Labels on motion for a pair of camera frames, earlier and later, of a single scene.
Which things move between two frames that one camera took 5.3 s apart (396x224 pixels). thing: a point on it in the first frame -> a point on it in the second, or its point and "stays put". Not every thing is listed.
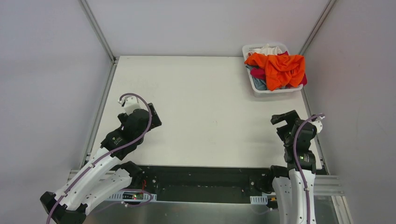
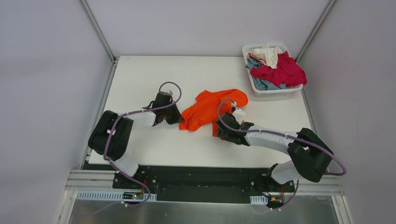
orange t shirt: (280, 70) -> (204, 109)
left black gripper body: (155, 115) -> (168, 110)
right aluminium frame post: (323, 16) stays put
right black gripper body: (285, 117) -> (226, 129)
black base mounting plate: (201, 184) stays put
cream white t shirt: (267, 50) stays put
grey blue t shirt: (259, 84) stays put
